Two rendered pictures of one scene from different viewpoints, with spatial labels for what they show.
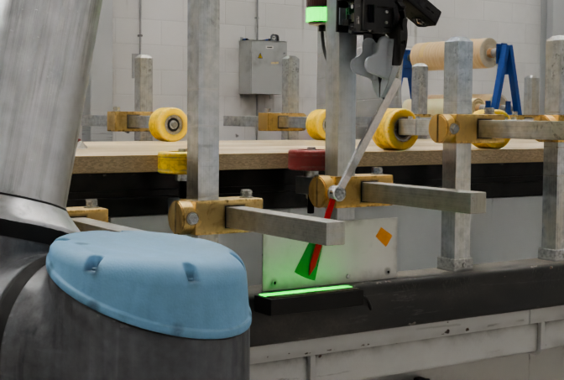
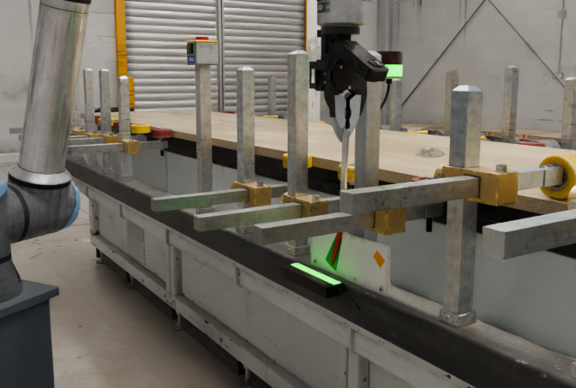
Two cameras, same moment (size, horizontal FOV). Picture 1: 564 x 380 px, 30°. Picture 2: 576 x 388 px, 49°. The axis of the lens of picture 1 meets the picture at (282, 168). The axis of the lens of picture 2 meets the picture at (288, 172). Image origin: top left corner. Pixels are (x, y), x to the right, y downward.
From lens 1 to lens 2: 2.05 m
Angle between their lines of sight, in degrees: 90
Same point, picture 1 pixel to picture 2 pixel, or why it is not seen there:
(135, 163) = not seen: hidden behind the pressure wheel
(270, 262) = (314, 246)
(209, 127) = (291, 151)
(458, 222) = (447, 274)
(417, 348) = (427, 374)
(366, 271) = (367, 281)
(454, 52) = (454, 102)
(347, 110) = (360, 149)
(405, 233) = (559, 287)
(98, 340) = not seen: outside the picture
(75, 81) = (29, 128)
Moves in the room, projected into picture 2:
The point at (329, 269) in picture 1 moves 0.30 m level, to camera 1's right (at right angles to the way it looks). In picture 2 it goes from (344, 267) to (358, 324)
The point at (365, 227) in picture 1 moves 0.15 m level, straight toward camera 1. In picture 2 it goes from (366, 246) to (291, 244)
